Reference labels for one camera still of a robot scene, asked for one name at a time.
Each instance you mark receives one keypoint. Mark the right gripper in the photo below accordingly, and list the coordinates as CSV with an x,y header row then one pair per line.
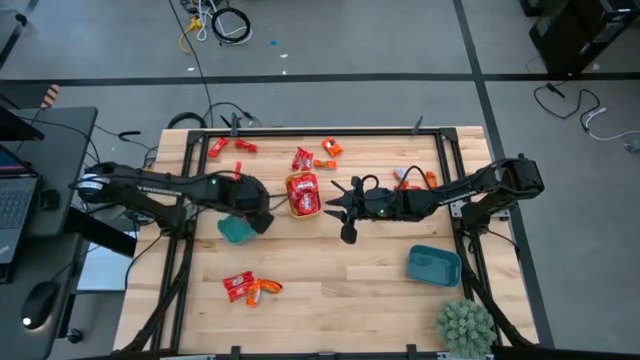
x,y
380,202

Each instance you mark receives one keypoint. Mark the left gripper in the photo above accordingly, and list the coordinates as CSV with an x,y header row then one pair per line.
x,y
250,195

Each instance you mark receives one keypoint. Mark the green plastic bin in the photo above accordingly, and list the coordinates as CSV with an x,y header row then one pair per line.
x,y
235,231

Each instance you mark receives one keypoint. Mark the blue-grey plastic bin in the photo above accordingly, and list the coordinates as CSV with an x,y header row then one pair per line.
x,y
432,265

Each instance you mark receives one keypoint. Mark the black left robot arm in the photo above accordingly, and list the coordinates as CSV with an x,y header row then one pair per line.
x,y
165,187

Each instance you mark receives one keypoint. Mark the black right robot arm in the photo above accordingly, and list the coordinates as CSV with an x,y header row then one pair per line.
x,y
475,185

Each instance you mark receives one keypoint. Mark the small orange candy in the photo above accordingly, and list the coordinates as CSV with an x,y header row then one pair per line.
x,y
325,164

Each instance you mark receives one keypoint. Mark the small red candy packet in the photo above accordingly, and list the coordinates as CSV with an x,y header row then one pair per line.
x,y
246,145

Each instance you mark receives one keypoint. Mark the red twin candy packet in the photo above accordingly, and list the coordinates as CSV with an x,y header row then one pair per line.
x,y
302,159

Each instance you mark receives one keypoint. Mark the red and white candy packet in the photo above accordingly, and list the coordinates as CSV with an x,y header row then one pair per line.
x,y
400,174

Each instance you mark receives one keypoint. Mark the thin red strip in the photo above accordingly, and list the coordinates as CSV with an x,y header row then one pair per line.
x,y
238,170

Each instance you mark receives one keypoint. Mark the white board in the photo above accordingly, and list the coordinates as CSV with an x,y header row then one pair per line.
x,y
102,270

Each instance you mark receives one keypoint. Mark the green artificial plant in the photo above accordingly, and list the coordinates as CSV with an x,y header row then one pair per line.
x,y
465,327

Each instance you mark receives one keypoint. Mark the black desk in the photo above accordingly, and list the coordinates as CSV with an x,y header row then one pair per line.
x,y
65,150

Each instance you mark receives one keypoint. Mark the small black puck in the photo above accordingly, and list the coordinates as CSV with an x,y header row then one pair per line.
x,y
50,200

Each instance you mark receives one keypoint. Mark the orange black striped object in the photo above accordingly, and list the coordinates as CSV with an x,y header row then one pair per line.
x,y
50,96

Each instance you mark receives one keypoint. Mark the black round knob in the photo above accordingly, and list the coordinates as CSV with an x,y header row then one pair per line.
x,y
74,336

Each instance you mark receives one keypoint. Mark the grey laptop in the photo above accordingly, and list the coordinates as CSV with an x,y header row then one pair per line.
x,y
15,210

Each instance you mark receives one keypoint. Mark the black computer mouse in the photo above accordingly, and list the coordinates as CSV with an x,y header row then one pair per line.
x,y
39,305

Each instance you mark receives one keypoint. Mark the black tilted screen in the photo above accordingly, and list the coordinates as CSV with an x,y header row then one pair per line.
x,y
17,127

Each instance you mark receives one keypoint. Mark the black equipment case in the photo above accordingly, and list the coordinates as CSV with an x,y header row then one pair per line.
x,y
575,35

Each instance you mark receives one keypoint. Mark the black stand bar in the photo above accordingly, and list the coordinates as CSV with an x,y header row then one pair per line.
x,y
20,20

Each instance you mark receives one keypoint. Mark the small grey object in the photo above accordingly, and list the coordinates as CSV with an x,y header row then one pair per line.
x,y
634,146

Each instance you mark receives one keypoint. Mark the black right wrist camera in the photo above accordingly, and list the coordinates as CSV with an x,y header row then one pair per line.
x,y
348,234

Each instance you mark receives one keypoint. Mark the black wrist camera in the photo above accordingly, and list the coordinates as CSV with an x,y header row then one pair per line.
x,y
263,223
348,234

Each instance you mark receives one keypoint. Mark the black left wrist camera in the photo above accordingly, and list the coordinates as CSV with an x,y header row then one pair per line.
x,y
263,223

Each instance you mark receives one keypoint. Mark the black aluminium rig frame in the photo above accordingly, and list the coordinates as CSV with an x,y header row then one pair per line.
x,y
350,132

